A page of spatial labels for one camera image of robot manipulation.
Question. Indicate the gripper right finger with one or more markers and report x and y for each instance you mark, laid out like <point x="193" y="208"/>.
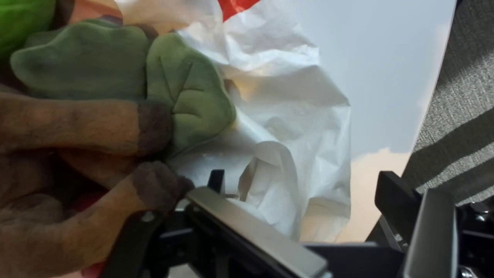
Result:
<point x="432" y="231"/>

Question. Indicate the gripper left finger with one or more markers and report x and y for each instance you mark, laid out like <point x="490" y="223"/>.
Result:
<point x="247" y="235"/>

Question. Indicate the white plastic bag red print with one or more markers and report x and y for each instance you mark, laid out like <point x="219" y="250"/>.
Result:
<point x="293" y="116"/>

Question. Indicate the brown and green plush toy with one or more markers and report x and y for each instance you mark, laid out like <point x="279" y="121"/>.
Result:
<point x="88" y="127"/>

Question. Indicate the bright green plush toy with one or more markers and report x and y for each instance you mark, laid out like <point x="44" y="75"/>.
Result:
<point x="19" y="19"/>

